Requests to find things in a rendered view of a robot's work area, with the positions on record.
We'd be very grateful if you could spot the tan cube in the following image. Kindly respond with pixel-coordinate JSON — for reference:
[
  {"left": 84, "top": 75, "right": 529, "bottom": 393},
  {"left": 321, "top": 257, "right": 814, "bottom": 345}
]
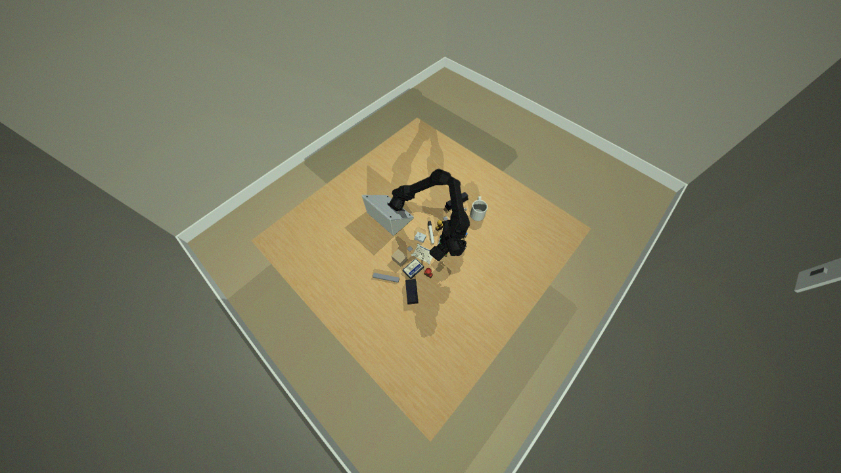
[{"left": 392, "top": 249, "right": 407, "bottom": 266}]

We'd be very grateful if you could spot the white inspection card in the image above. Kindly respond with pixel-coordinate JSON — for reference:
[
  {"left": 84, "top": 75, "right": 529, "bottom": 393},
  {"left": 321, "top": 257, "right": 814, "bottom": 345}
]
[{"left": 411, "top": 244, "right": 433, "bottom": 264}]

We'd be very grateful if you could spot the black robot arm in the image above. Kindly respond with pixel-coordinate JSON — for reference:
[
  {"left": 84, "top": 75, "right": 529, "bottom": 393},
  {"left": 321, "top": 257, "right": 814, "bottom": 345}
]
[{"left": 388, "top": 168, "right": 470, "bottom": 256}]

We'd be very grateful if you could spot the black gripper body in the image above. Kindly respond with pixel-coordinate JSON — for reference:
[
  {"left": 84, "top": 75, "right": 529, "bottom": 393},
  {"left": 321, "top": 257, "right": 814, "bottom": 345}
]
[{"left": 430, "top": 235, "right": 448, "bottom": 261}]

